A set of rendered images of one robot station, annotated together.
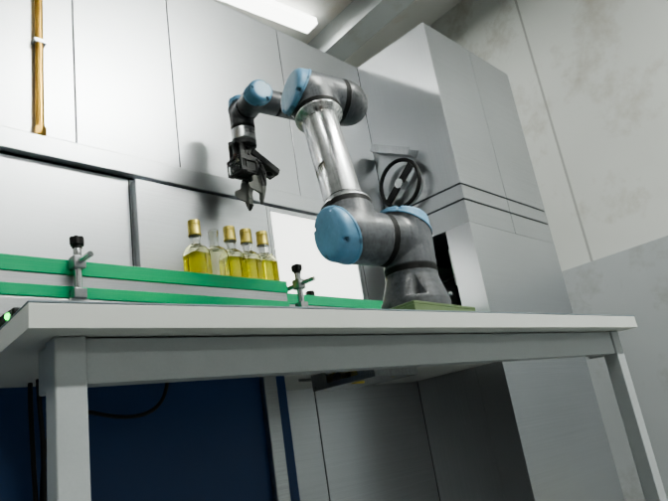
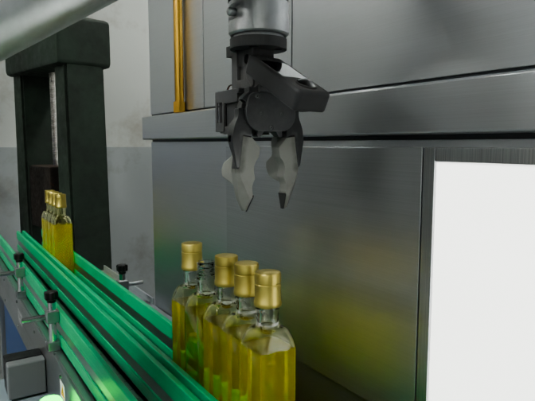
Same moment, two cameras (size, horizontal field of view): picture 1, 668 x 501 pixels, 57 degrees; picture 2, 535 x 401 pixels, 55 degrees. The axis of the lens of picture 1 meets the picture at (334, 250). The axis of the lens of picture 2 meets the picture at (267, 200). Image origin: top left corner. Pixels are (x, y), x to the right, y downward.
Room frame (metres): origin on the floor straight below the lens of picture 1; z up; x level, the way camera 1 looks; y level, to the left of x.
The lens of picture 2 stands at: (1.88, -0.42, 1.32)
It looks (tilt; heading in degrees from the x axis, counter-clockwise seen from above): 6 degrees down; 104
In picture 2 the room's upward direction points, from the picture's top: straight up
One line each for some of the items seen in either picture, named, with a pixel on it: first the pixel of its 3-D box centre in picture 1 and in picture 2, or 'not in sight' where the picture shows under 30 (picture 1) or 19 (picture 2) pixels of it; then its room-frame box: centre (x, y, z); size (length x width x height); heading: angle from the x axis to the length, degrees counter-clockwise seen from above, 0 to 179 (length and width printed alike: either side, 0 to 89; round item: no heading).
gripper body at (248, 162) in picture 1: (245, 160); (255, 89); (1.70, 0.22, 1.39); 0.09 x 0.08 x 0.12; 137
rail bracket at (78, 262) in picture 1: (83, 264); (41, 323); (1.15, 0.49, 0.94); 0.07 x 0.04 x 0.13; 48
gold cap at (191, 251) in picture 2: (194, 229); (192, 255); (1.55, 0.36, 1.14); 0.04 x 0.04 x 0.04
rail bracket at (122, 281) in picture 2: not in sight; (130, 288); (1.20, 0.79, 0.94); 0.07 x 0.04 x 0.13; 48
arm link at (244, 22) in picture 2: (244, 136); (256, 22); (1.70, 0.22, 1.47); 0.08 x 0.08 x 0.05
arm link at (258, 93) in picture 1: (259, 99); not in sight; (1.63, 0.15, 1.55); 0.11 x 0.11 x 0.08; 33
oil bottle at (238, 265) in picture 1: (235, 286); (227, 369); (1.64, 0.29, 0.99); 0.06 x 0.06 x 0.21; 48
